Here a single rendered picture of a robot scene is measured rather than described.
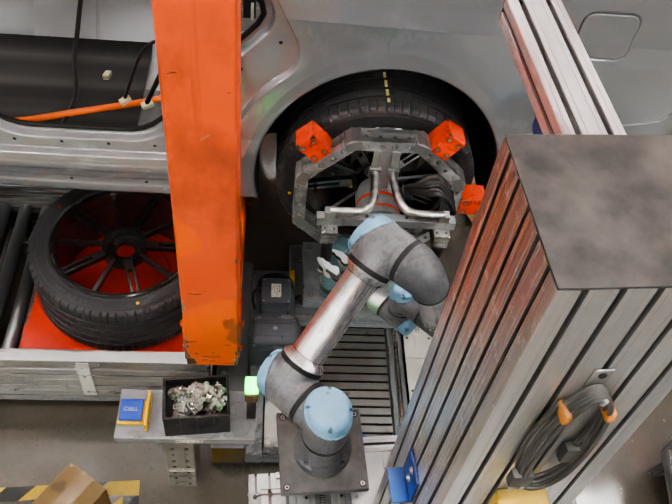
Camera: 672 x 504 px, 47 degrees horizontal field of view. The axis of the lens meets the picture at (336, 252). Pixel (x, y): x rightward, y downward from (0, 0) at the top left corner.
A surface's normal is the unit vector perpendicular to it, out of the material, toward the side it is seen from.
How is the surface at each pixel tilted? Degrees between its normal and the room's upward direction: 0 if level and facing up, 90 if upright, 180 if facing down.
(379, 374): 0
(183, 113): 90
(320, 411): 7
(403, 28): 90
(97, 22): 55
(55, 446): 0
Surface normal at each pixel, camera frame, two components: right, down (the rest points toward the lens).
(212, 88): 0.04, 0.78
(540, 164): 0.10, -0.63
